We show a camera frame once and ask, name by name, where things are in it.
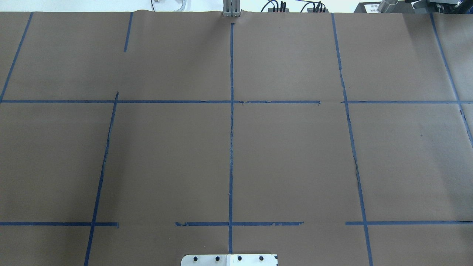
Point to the aluminium frame post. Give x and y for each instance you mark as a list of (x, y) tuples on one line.
[(231, 8)]

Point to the silver metal cylinder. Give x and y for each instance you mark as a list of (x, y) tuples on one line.
[(387, 6)]

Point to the white camera pole with base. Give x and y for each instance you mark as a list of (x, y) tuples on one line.
[(230, 260)]

